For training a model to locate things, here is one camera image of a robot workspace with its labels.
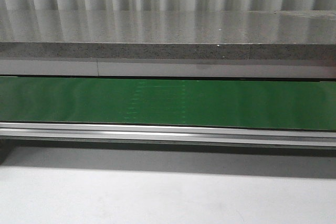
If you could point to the aluminium conveyor frame rail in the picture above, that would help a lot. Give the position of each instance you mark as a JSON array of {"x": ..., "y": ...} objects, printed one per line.
[{"x": 155, "y": 134}]

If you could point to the green conveyor belt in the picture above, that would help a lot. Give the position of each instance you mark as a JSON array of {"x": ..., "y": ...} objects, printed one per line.
[{"x": 303, "y": 105}]

